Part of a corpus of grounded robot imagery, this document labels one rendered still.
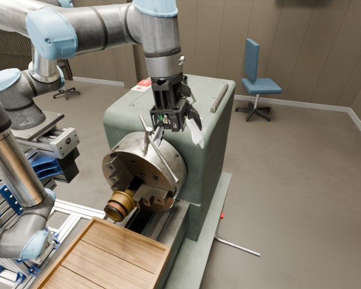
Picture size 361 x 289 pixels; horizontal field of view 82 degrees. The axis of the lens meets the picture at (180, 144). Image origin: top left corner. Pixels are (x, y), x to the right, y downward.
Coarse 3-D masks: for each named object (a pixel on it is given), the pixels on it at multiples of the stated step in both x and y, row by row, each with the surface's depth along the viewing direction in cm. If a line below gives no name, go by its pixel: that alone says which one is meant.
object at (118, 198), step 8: (120, 192) 70; (128, 192) 73; (112, 200) 69; (120, 200) 69; (128, 200) 70; (104, 208) 68; (112, 208) 66; (120, 208) 67; (128, 208) 69; (112, 216) 71; (120, 216) 67
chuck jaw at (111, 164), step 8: (112, 152) 75; (112, 160) 72; (120, 160) 74; (112, 168) 72; (120, 168) 73; (112, 176) 72; (120, 176) 72; (128, 176) 75; (120, 184) 72; (128, 184) 74
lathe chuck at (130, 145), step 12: (120, 144) 75; (132, 144) 73; (156, 144) 75; (108, 156) 76; (120, 156) 73; (132, 156) 71; (144, 156) 69; (156, 156) 71; (168, 156) 74; (132, 168) 74; (144, 168) 72; (156, 168) 69; (180, 168) 78; (108, 180) 86; (132, 180) 84; (144, 180) 76; (156, 180) 73; (168, 180) 71; (180, 180) 78; (156, 204) 82; (168, 204) 79
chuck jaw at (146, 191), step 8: (144, 184) 77; (136, 192) 74; (144, 192) 74; (152, 192) 73; (160, 192) 73; (168, 192) 75; (136, 200) 71; (144, 200) 72; (152, 200) 74; (160, 200) 72
